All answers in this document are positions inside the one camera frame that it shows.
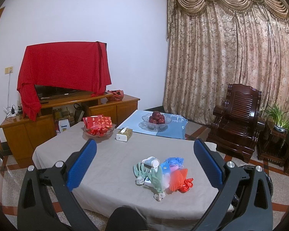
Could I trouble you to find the red plastic bag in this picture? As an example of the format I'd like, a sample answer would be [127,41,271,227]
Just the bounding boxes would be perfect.
[178,178,194,193]

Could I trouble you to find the orange foam fruit net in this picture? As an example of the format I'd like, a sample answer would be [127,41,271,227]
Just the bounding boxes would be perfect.
[169,168,188,192]

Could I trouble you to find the blue plastic bag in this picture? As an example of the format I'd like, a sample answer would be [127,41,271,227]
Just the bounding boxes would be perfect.
[165,157,184,168]

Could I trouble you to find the pink plastic item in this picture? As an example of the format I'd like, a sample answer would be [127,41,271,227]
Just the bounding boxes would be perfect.
[170,164,180,173]

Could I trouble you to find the white tissue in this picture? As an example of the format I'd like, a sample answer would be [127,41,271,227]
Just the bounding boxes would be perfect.
[162,173,171,189]

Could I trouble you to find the green rubber glove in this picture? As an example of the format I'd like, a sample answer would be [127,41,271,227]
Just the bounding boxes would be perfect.
[133,163,150,186]
[148,166,165,201]

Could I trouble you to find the white paper cup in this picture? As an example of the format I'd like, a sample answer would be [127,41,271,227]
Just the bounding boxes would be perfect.
[142,157,160,168]

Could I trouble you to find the dark wooden side table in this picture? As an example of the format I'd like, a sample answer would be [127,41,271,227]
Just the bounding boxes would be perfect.
[257,120,289,167]

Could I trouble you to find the white box under cabinet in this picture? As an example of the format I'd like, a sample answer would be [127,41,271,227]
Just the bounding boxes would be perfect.
[58,119,70,133]

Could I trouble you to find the dark wooden armchair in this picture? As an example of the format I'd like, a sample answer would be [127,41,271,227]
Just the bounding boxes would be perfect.
[207,84,265,163]

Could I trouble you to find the glass candy dish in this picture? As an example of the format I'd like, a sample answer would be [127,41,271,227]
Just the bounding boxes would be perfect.
[83,124,116,138]

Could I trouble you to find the green potted plant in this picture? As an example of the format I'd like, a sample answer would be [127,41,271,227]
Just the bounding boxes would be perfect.
[265,103,289,132]

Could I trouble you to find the wooden TV cabinet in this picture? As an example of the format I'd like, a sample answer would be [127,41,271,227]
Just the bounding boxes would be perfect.
[0,92,140,168]

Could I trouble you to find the white power strip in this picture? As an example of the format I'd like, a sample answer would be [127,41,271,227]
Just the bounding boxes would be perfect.
[3,105,18,118]

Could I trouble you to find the beige tablecloth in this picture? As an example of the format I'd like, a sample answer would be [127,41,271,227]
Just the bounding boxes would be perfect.
[32,121,234,230]

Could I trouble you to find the red candy packet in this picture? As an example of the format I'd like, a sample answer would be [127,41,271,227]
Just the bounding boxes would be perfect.
[83,115,113,129]

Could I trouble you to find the tissue box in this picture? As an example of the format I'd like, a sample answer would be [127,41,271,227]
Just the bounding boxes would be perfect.
[116,127,133,142]

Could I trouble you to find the blue tablecloth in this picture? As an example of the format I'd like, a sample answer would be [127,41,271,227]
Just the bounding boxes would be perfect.
[117,110,188,139]

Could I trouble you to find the black television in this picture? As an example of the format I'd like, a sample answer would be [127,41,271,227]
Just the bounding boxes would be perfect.
[35,85,80,100]

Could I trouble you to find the glass fruit bowl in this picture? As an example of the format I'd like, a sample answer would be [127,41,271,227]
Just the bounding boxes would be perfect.
[142,113,172,130]

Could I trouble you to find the red apples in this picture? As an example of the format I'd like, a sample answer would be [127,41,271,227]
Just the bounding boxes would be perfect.
[149,111,165,125]

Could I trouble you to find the red basket on cabinet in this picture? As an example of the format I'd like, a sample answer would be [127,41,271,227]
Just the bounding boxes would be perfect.
[107,90,124,102]

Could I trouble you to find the red cloth cover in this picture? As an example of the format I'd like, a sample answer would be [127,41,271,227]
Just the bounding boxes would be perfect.
[17,42,112,121]

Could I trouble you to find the beige patterned curtain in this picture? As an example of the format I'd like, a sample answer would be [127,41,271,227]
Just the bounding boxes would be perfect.
[163,0,289,124]

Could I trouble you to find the wall power socket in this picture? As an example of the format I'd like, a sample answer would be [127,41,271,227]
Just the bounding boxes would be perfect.
[4,66,13,74]

